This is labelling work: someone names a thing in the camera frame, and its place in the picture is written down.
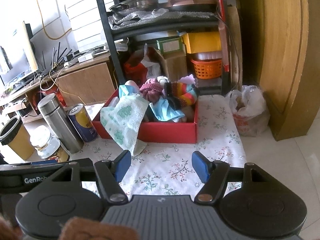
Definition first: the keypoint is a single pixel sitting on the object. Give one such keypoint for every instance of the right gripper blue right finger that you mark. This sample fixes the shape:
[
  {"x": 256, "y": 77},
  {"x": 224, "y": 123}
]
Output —
[{"x": 214, "y": 176}]

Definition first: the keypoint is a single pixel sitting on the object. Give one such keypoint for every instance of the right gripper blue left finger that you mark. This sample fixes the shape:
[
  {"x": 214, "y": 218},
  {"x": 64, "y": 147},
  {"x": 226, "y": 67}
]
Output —
[{"x": 109, "y": 174}]

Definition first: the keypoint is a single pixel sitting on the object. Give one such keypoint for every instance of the green patterned white towel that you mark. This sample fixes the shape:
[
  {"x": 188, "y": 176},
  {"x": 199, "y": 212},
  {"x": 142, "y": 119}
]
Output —
[{"x": 123, "y": 121}]

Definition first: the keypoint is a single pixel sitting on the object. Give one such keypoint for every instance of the light blue cloth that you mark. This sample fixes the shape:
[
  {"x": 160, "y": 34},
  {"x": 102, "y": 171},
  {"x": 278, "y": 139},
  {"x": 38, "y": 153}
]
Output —
[{"x": 160, "y": 109}]

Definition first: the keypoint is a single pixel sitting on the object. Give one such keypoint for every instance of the striped colourful knitted sock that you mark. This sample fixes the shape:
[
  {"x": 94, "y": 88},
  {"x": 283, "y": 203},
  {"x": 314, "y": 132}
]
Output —
[{"x": 180, "y": 95}]

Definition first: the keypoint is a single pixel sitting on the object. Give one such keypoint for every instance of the pink knitted hat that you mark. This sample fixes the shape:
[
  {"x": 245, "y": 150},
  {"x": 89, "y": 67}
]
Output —
[{"x": 151, "y": 90}]

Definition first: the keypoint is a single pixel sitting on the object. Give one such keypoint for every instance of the white lidded glass jar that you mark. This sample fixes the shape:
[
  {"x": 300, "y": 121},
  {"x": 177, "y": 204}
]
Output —
[{"x": 48, "y": 146}]

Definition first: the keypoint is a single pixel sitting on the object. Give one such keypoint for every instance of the yellow trash bin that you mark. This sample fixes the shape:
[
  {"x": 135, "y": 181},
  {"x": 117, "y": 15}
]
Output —
[{"x": 14, "y": 135}]

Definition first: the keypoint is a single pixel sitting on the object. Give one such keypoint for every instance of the red cardboard box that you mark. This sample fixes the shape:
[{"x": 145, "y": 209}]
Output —
[{"x": 162, "y": 132}]

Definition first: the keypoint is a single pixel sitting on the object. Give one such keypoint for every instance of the floral tablecloth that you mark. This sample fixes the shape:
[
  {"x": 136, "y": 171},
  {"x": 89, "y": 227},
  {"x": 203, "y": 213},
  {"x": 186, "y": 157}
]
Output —
[{"x": 165, "y": 169}]

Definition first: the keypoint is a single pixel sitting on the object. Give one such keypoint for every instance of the brown fuzzy sleeve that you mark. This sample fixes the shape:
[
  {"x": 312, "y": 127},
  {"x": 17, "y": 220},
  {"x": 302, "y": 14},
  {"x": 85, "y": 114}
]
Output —
[{"x": 77, "y": 228}]

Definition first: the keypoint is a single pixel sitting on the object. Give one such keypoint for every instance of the blue yellow drink can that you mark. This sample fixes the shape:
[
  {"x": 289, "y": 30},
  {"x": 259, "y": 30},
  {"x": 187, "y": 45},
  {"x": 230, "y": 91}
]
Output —
[{"x": 82, "y": 123}]

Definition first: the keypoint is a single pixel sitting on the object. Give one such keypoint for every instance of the stainless steel thermos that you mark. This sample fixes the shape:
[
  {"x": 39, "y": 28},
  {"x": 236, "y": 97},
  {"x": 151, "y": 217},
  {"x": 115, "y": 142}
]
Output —
[{"x": 59, "y": 122}]

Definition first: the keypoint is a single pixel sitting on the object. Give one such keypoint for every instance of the wooden tv stand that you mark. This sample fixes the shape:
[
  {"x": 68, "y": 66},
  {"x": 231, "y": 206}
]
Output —
[{"x": 90, "y": 82}]

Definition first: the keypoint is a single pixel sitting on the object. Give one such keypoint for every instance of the purple cloth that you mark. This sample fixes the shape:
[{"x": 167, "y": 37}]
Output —
[{"x": 189, "y": 80}]

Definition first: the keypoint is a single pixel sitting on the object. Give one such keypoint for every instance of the orange plastic basket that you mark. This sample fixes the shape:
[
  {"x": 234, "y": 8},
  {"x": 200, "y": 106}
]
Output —
[{"x": 207, "y": 69}]

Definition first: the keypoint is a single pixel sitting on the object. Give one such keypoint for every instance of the white plush toy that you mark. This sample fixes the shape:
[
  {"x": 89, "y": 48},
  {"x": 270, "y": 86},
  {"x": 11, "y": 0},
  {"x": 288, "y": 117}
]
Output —
[{"x": 162, "y": 80}]

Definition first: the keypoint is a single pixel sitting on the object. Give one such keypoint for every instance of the red white plastic bag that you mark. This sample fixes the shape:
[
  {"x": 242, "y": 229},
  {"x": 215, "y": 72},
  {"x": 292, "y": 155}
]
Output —
[{"x": 142, "y": 65}]

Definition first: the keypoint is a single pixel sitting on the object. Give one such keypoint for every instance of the brown cardboard box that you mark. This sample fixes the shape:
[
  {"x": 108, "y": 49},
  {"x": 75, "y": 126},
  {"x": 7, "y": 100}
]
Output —
[{"x": 171, "y": 65}]

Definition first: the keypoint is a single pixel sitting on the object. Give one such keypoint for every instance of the television screen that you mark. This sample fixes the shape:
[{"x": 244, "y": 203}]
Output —
[{"x": 18, "y": 59}]

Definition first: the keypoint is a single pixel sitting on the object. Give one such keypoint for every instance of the yellow box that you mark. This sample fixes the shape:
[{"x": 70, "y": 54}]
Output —
[{"x": 202, "y": 42}]

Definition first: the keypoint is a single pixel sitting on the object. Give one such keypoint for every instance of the green bordered box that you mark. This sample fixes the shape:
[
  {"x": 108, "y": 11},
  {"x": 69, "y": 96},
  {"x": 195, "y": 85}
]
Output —
[{"x": 169, "y": 45}]

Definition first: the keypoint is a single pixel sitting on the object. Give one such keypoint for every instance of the black metal shelf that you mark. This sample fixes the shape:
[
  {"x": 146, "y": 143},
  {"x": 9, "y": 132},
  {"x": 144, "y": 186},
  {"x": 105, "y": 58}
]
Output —
[{"x": 184, "y": 23}]

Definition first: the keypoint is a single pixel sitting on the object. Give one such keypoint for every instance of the wooden cabinet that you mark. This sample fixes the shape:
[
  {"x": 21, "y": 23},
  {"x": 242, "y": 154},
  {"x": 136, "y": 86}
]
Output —
[{"x": 280, "y": 41}]

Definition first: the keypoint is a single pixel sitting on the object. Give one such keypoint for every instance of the brown frying pan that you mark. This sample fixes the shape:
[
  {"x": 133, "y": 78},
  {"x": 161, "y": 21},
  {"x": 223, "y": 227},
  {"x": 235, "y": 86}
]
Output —
[{"x": 191, "y": 5}]

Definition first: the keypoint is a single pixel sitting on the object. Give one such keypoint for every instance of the metal pots on shelf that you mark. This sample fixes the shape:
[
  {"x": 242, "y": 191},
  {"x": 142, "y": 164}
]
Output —
[{"x": 132, "y": 5}]

